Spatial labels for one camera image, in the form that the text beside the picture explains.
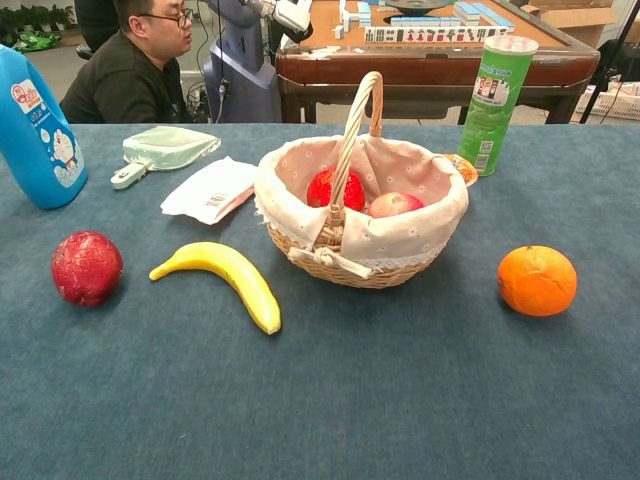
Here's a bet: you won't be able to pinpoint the wicker basket with cloth liner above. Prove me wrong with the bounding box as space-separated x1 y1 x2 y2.
253 71 470 290

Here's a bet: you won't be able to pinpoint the bright red fruit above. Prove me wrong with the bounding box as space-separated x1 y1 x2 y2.
306 167 367 213

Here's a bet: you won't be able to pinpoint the pink red apple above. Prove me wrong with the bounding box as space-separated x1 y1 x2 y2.
368 191 426 219

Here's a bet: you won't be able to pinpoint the yellow banana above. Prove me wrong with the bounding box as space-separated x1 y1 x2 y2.
148 241 283 336

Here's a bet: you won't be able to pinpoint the white paper packet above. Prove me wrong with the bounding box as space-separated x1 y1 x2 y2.
160 155 260 226

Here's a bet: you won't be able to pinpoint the blue table cloth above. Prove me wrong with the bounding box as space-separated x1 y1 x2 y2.
0 122 640 480

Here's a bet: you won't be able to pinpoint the orange snack packet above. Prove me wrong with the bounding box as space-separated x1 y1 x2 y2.
443 153 480 189

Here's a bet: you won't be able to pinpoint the light green dustpan brush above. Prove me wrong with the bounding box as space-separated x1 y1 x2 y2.
110 125 222 190

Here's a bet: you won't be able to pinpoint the blue white background robot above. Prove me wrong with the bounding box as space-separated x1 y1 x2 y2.
201 0 314 124

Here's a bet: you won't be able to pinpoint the brown mahjong table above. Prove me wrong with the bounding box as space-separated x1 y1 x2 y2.
275 0 601 125

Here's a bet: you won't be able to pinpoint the green chips can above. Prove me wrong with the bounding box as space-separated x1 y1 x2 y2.
457 34 540 178

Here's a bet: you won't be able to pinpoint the orange fruit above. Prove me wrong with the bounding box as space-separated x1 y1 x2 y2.
497 245 578 318

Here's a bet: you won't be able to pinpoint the man in black shirt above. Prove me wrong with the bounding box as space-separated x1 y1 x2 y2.
58 0 195 125

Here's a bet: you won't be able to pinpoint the blue detergent bottle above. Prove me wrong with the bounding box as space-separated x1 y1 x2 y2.
0 43 90 211

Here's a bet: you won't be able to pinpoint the white plastic crate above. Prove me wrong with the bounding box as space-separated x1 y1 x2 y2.
574 80 640 123

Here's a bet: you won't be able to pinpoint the black tripod leg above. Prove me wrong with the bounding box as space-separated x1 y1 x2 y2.
579 0 640 125

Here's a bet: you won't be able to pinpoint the cardboard box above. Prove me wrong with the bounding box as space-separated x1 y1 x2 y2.
520 0 621 49

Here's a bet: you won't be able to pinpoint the green potted plants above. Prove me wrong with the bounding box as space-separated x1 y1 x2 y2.
0 4 76 54

